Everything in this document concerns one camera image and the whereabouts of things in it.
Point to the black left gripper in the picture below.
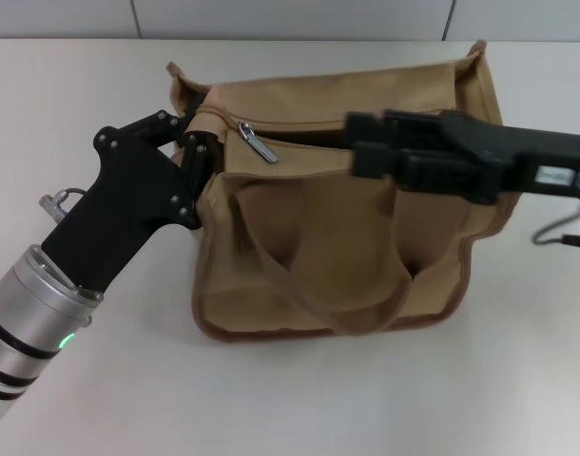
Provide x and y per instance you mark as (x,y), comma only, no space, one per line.
(123,199)

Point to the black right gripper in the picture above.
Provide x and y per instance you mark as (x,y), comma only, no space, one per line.
(508,152)

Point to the silver metal zipper pull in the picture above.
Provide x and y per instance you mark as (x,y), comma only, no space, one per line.
(261,148)

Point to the khaki canvas food bag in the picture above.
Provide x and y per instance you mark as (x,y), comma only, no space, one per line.
(342,256)

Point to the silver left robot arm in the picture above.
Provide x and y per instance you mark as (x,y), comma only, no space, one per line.
(28,313)

